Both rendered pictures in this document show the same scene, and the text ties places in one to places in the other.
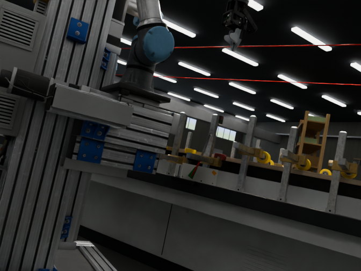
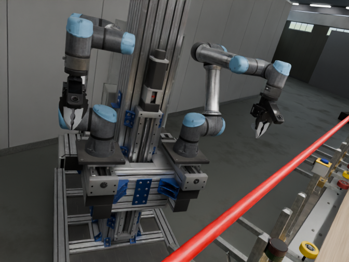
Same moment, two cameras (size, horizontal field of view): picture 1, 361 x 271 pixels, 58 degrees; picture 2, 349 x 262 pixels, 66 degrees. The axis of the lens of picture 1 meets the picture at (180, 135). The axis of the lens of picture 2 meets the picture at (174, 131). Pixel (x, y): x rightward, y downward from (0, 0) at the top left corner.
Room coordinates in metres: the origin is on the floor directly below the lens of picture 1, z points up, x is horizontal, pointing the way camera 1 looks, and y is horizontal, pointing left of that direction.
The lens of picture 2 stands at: (1.74, -0.95, 1.74)
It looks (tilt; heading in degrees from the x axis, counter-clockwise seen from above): 23 degrees down; 94
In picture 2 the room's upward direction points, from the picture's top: 14 degrees clockwise
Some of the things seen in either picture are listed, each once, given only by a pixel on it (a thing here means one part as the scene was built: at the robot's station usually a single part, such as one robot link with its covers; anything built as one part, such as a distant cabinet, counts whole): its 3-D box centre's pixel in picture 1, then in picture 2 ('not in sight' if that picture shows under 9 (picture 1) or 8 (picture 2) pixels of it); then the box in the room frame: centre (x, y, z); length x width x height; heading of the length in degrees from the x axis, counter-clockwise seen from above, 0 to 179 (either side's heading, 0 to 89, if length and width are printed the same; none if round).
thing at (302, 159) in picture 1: (293, 158); not in sight; (1.81, -0.64, 0.94); 0.14 x 0.06 x 0.05; 58
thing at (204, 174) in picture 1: (198, 173); not in sight; (2.08, -0.16, 0.75); 0.26 x 0.01 x 0.10; 58
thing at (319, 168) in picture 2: not in sight; (321, 167); (2.49, 0.45, 1.18); 0.07 x 0.07 x 0.08; 58
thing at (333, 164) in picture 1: (342, 166); not in sight; (1.68, -0.86, 0.94); 0.14 x 0.06 x 0.05; 58
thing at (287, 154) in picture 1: (295, 158); not in sight; (1.77, -0.64, 0.95); 0.50 x 0.04 x 0.04; 148
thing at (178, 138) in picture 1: (176, 146); (267, 251); (2.22, 0.01, 0.90); 0.04 x 0.04 x 0.48; 58
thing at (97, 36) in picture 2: not in sight; (85, 35); (1.31, -0.03, 1.61); 0.11 x 0.11 x 0.08; 24
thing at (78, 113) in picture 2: (229, 40); (76, 116); (1.35, -0.12, 1.35); 0.06 x 0.03 x 0.09; 121
